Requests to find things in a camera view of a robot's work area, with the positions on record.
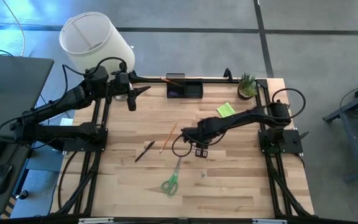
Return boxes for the black pen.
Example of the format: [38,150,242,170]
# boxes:
[134,140,156,163]

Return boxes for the black right arm cable loop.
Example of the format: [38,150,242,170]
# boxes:
[271,88,306,119]

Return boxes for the black aluminium table frame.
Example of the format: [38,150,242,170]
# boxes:
[50,68,316,224]

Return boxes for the black base plate lever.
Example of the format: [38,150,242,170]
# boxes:
[293,131,310,145]

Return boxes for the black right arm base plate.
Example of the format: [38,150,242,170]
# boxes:
[258,129,304,155]

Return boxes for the black mesh desk organizer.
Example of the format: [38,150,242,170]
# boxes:
[165,73,204,100]

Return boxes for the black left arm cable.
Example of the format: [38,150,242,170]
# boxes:
[62,56,129,103]

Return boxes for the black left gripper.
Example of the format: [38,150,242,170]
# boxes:
[106,62,152,112]

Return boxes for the blue metal cart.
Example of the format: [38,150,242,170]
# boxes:
[323,76,358,183]

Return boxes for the black computer mouse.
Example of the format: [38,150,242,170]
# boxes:
[0,164,14,196]

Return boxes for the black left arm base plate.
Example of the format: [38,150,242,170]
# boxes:
[62,128,109,152]

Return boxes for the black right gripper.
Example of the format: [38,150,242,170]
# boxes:
[181,119,226,159]

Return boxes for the small potted green plant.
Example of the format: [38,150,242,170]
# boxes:
[237,71,258,101]

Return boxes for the green sticky note pad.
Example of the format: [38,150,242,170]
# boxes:
[216,101,237,119]

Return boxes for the yellow pencil pink eraser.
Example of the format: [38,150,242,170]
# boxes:
[158,121,179,154]

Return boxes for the white floor cable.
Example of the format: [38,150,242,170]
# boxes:
[1,0,26,57]

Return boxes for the green handled scissors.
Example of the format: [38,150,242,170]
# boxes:
[160,156,183,197]

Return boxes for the silver bracket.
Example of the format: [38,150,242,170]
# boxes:
[78,217,114,224]
[252,218,288,224]

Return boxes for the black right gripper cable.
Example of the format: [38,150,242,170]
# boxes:
[172,133,195,158]

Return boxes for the white shade silver table lamp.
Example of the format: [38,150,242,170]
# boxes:
[58,11,135,102]

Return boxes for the dark grey desk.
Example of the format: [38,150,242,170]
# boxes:
[0,54,55,216]

